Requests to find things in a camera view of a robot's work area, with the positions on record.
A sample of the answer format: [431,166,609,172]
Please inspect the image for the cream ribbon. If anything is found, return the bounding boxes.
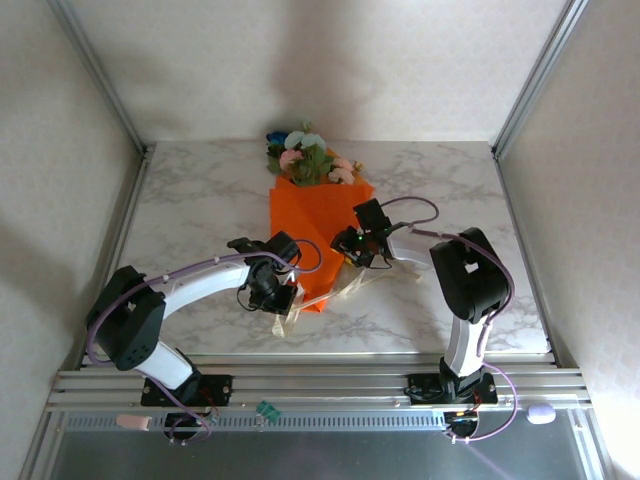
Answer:
[270,263,424,342]

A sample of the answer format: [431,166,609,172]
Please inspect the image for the orange wrapping paper sheet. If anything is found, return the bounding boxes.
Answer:
[268,148,376,315]

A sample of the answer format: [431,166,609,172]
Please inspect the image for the fake flower bouquet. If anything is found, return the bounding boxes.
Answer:
[264,120,365,188]

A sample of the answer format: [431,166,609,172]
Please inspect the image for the aluminium mounting rails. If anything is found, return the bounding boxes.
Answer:
[46,348,594,414]

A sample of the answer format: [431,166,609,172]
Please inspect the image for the green plug connector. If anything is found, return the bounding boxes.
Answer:
[255,399,282,422]

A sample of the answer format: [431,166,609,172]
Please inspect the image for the black controller board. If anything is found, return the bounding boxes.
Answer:
[441,409,482,442]
[164,412,214,444]

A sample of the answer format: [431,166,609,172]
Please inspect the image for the grey slotted metal tray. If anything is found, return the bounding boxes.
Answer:
[19,409,614,480]

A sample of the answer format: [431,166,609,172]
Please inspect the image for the pink rubber block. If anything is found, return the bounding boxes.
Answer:
[115,414,153,433]

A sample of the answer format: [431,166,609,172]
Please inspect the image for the lavender oval pebble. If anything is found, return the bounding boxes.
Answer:
[526,403,557,426]

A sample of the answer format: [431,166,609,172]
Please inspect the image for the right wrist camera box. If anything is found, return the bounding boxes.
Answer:
[351,197,393,234]

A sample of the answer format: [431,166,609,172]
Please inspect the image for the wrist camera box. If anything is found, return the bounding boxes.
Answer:
[351,197,393,234]
[268,230,304,265]

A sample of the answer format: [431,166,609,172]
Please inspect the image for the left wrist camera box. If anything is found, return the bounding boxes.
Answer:
[268,230,304,265]

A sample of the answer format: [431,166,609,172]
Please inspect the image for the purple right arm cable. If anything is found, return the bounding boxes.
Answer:
[375,195,519,444]

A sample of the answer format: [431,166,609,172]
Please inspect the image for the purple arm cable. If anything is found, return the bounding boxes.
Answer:
[375,195,519,444]
[86,237,324,447]

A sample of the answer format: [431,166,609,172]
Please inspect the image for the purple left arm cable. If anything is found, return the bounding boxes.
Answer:
[86,237,324,447]

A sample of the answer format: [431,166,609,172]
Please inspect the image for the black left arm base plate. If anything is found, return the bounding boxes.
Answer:
[140,373,235,408]

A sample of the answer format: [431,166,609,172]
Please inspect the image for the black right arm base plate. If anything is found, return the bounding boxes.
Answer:
[405,371,499,406]

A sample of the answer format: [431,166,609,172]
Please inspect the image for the aluminium table edge rail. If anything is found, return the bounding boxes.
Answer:
[74,148,154,372]
[493,152,562,362]

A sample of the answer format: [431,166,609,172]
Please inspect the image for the aluminium frame post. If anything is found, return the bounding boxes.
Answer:
[47,0,152,157]
[491,0,587,157]

